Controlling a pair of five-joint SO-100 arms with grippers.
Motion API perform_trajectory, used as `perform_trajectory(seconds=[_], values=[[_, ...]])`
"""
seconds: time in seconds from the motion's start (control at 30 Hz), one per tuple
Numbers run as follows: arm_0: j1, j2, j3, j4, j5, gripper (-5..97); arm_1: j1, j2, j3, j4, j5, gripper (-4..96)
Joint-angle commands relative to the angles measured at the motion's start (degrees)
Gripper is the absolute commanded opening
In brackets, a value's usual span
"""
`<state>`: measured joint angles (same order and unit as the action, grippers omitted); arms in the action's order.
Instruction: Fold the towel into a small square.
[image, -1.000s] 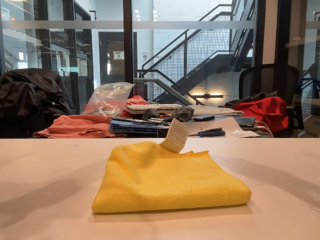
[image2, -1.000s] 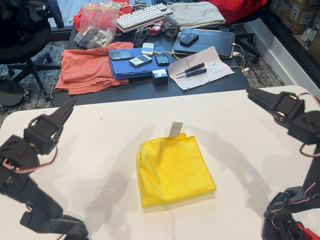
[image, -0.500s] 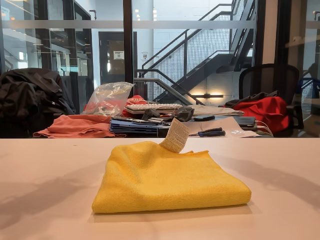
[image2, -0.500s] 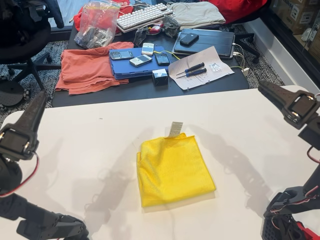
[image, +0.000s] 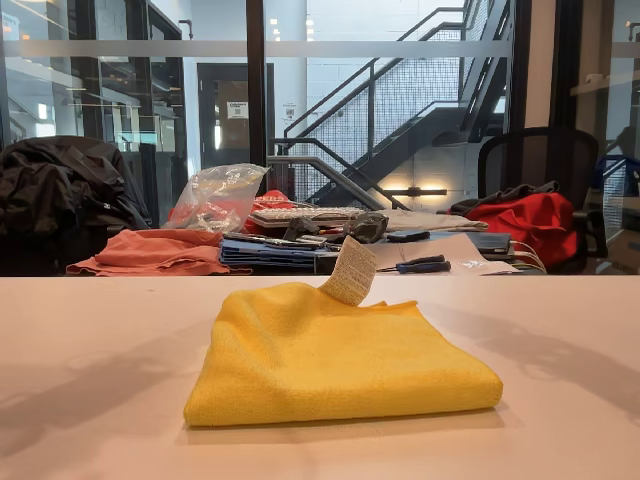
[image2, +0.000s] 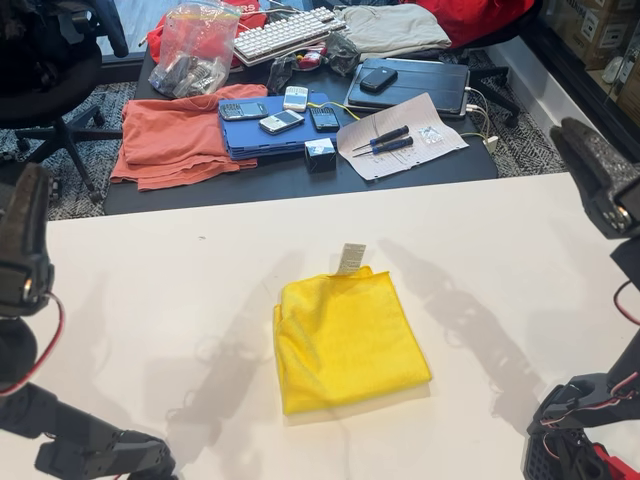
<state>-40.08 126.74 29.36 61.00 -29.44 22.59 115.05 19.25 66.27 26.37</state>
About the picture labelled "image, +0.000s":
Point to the yellow microfiber towel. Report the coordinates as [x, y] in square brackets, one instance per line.
[325, 360]

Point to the small red white item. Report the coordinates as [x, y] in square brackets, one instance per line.
[332, 230]

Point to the dark antistatic bag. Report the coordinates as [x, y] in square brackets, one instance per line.
[370, 227]
[300, 227]

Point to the small black box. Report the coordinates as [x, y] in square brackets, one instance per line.
[325, 264]

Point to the silver keypad phone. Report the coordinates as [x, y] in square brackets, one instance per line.
[295, 243]

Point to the white keyboard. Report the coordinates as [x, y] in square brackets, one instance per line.
[300, 216]

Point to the red cloth with white print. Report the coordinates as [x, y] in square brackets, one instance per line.
[272, 202]

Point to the blue plastic folder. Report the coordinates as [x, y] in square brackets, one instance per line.
[260, 257]

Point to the dark grey keypad phone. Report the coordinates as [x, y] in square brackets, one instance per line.
[245, 236]

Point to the black rounded phone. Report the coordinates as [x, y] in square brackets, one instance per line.
[407, 236]

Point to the blue black screwdriver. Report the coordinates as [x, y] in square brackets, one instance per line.
[430, 266]
[425, 260]

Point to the folded beige cloth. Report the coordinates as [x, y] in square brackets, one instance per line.
[425, 220]

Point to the clear plastic bag with parts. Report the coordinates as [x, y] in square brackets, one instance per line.
[220, 195]

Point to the black metal staircase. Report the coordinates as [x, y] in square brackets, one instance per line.
[400, 144]

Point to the dark door with sign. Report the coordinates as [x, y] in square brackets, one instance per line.
[235, 145]

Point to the lined paper sheet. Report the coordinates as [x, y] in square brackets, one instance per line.
[450, 250]

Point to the small clear screw bag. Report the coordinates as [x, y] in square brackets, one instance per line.
[472, 264]

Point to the salmon orange shirt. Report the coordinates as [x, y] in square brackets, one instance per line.
[150, 250]

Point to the red jacket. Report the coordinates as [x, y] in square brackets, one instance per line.
[540, 225]

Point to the black mesh office chair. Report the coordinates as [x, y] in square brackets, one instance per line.
[540, 155]

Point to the black jacket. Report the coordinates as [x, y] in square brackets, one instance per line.
[50, 200]

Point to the glowing wall lamp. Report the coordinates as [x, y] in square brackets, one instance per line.
[417, 191]

